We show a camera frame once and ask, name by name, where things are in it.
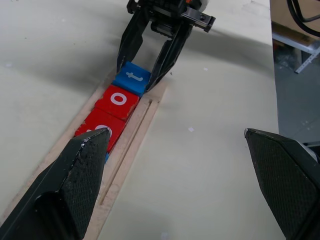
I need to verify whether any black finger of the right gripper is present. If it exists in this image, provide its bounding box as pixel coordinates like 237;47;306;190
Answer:
146;24;194;93
116;11;151;75

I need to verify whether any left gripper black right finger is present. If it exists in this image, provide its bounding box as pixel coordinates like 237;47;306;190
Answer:
243;128;320;240

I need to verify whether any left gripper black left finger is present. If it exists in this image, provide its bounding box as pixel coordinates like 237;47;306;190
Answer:
0;127;112;240

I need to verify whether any blue letter tile t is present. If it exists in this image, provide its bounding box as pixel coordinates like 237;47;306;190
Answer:
111;61;152;97

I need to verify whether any red letter tile o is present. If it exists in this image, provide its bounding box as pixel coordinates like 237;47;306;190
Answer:
93;84;141;123

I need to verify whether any red letter tile b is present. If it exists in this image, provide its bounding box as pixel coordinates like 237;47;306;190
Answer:
74;108;126;154

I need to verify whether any long wooden letter tray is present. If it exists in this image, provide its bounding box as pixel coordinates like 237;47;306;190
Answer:
0;71;169;240

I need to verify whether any grey slotted metal rail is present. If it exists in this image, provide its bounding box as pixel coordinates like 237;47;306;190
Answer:
271;31;320;75

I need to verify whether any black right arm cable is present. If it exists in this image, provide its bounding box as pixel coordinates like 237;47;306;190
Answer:
285;0;320;39

